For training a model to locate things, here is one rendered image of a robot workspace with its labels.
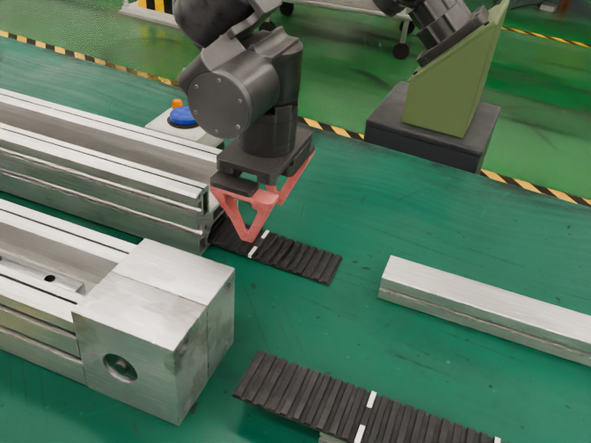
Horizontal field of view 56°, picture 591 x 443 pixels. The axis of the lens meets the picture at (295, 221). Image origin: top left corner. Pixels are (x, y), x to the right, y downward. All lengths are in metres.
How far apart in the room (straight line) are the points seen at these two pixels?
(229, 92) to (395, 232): 0.33
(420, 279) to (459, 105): 0.41
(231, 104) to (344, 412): 0.26
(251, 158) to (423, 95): 0.46
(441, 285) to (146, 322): 0.31
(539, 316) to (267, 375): 0.28
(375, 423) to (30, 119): 0.56
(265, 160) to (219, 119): 0.10
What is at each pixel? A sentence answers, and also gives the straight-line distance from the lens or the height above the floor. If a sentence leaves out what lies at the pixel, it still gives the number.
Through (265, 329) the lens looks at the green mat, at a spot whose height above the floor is 0.78.
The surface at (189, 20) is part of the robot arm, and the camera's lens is 0.53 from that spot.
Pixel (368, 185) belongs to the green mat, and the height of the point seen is 0.78.
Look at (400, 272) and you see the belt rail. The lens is 0.60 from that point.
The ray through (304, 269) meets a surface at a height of 0.78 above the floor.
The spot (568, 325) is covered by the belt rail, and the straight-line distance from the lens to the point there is 0.61.
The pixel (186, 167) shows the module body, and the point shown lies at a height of 0.84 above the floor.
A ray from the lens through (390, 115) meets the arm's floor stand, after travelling 0.99.
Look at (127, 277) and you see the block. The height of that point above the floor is 0.87.
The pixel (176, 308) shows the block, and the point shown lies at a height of 0.87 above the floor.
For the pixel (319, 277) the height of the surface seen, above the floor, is 0.78.
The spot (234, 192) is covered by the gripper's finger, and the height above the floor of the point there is 0.89.
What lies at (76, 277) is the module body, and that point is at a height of 0.82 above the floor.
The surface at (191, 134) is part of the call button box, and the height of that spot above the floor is 0.84.
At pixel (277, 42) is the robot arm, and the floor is 1.02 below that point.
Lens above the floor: 1.20
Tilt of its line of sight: 37 degrees down
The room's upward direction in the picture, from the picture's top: 6 degrees clockwise
